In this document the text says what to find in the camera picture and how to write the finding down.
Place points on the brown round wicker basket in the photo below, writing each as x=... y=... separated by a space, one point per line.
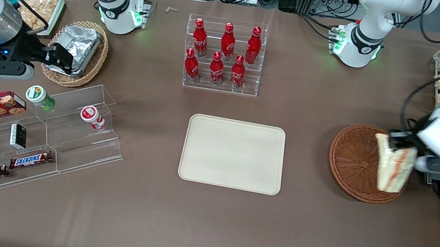
x=353 y=160

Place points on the silver foil container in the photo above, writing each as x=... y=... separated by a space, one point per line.
x=80 y=42

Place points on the triangular sandwich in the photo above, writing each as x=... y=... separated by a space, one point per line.
x=393 y=170

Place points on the teal tray of crackers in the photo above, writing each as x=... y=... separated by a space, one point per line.
x=41 y=8

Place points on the clear acrylic bottle rack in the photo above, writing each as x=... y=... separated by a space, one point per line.
x=214 y=27

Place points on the clear acrylic stepped shelf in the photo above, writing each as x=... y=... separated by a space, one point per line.
x=79 y=148

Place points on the light tan wicker basket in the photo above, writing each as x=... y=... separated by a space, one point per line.
x=97 y=61

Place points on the small white plastic piece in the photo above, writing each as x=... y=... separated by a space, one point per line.
x=172 y=9

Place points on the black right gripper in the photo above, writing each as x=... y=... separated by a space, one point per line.
x=26 y=48

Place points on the red white yogurt bottle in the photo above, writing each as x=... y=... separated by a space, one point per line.
x=91 y=116

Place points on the green drink bottle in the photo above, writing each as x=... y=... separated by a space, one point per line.
x=40 y=97

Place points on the beige rectangular tray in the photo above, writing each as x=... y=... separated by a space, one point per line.
x=233 y=153

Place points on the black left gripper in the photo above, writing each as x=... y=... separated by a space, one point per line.
x=408 y=137

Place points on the red cola bottle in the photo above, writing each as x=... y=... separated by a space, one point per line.
x=216 y=69
x=228 y=42
x=237 y=72
x=191 y=67
x=200 y=39
x=253 y=45

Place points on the small black white box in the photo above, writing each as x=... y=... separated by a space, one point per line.
x=18 y=136

